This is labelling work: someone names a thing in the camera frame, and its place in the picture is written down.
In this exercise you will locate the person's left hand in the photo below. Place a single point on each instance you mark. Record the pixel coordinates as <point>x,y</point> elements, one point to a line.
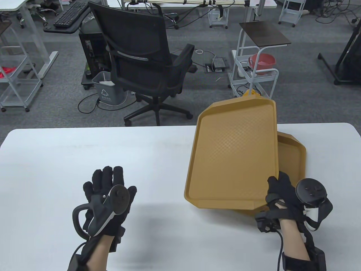
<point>107,177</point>

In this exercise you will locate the person's right hand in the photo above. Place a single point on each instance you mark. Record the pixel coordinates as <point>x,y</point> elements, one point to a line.
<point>282,189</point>

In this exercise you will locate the person's right forearm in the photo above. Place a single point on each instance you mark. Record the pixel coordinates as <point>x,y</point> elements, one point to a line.
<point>293,240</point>

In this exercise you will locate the person's left forearm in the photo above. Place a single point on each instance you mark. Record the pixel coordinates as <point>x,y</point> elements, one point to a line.
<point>98,254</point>

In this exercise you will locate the black forearm band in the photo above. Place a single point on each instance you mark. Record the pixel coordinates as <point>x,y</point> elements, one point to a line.
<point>307,261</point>

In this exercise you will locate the black tracking controller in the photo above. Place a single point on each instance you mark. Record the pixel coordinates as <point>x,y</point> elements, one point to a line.
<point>311,192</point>
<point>118,200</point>

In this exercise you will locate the grey recycling bin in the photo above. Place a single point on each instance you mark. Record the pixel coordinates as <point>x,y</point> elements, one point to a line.
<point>108,93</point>

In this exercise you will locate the yellow cloth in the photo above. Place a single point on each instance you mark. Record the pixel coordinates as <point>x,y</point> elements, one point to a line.
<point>249,93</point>

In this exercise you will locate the black computer tower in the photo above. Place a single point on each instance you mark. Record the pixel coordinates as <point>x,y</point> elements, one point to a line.
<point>93,53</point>

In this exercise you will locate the red plastic basin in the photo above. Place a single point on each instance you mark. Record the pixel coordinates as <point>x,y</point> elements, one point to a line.
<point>262,62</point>

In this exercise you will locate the floor socket box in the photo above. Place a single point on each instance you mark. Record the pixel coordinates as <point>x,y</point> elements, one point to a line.
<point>217,64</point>

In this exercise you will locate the black floor stand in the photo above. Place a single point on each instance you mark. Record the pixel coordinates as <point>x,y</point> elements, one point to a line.
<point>347,62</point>

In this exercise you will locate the red cloth item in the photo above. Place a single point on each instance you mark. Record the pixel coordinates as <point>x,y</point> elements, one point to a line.
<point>7,72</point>

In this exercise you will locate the black mesh office chair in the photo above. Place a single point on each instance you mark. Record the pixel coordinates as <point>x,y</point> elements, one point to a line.
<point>135,34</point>

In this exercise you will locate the dark keyboard shelf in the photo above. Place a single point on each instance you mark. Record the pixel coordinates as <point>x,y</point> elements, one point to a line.
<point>67,29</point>

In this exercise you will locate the dark top side table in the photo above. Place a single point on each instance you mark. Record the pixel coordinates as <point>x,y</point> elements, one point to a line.
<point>265,34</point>

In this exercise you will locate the black keyboard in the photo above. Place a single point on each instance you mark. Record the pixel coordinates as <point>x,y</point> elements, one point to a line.
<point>70,15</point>

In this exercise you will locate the small white rolling cart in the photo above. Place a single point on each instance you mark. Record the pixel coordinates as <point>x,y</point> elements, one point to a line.
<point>218,17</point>
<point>290,14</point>

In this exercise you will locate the long white desk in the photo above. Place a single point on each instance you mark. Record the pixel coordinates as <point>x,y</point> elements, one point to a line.
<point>169,2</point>

